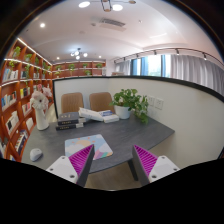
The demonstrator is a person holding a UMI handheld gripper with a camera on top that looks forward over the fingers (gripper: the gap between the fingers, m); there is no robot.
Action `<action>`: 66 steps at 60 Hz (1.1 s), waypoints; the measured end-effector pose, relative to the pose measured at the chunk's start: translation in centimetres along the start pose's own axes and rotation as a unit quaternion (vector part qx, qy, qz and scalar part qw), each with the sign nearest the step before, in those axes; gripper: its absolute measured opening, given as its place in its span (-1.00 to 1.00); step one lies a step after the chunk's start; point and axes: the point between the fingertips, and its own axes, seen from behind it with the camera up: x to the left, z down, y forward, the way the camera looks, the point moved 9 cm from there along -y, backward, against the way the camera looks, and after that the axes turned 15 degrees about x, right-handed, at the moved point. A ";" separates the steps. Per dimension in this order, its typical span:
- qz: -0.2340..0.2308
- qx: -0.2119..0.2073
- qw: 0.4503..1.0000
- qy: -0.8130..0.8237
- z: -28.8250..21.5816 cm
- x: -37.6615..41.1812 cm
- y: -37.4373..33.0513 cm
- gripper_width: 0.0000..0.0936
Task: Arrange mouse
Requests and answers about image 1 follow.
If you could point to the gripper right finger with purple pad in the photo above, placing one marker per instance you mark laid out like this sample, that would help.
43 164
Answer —
149 167

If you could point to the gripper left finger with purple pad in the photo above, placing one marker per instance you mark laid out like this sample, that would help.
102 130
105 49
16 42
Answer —
74 168

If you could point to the colourful pastel mouse pad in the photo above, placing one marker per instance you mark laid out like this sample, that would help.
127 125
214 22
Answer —
101 147

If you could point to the white computer mouse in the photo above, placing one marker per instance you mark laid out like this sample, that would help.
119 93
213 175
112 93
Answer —
35 154

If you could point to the bottom dark book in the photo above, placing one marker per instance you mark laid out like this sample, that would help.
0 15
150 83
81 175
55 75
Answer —
69 126

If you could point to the middle dark book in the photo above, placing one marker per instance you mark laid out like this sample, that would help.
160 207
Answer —
66 122

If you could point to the top dark grey book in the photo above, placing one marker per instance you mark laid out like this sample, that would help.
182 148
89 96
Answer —
68 116

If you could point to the white open book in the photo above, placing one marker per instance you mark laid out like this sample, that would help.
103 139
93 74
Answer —
90 114

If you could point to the white flat box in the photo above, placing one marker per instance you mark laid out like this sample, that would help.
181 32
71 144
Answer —
111 118

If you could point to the left tan chair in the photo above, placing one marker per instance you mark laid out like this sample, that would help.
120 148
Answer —
71 102

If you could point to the tan chair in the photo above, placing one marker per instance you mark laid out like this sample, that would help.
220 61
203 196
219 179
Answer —
100 101
71 102

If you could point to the right tan chair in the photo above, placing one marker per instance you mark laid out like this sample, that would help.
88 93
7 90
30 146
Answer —
100 101

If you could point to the green plant in white pot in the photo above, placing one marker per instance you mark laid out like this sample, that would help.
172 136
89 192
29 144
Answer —
128 101

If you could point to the white vase with pink flowers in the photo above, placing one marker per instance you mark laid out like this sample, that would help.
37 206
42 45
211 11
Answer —
39 101

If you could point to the grey window curtain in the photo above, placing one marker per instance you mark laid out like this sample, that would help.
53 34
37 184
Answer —
199 71

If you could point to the orange wooden bookshelf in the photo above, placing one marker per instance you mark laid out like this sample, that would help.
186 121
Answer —
23 71

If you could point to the round ceiling lamp cluster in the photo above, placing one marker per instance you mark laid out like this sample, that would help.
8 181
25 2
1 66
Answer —
78 54

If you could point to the white wall power sockets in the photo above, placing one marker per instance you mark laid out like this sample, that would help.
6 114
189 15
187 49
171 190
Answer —
156 102

